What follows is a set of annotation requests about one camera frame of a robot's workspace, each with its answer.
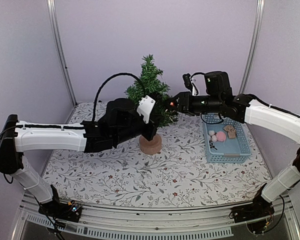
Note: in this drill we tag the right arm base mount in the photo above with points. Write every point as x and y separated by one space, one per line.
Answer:
256 216

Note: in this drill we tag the light blue plastic basket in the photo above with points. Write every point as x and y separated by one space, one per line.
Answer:
232 151

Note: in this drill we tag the white cotton berry sprig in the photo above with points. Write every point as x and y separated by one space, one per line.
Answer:
212 138

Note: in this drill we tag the left aluminium frame post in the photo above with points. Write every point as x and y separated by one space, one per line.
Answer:
51 6

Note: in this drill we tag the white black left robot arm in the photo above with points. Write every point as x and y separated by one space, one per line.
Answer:
122 121

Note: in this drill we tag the right aluminium frame post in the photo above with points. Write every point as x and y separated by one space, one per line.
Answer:
257 25

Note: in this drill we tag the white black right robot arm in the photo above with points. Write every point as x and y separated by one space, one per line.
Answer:
249 109

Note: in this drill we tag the aluminium frame post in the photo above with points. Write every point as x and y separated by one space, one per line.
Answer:
51 6
257 25

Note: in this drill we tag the small green christmas tree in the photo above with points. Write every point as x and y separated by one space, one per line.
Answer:
149 93

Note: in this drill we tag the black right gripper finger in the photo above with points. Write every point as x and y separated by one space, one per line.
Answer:
172 110
175 98

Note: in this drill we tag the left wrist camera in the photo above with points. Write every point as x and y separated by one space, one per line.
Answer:
147 104

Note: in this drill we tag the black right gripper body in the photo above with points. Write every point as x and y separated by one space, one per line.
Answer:
212 105

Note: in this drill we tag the floral patterned table mat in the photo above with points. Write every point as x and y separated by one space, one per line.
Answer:
178 176

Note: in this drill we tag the aluminium front rail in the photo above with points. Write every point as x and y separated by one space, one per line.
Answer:
105 222

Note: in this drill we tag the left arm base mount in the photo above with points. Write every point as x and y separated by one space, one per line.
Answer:
70 211

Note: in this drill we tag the pink pompom ornament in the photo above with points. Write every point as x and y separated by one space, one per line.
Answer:
220 136

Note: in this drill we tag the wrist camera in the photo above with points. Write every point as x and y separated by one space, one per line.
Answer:
190 84
147 104

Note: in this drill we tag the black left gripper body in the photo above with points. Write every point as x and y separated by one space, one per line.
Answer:
149 134

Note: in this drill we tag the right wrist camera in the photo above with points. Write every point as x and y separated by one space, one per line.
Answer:
190 84

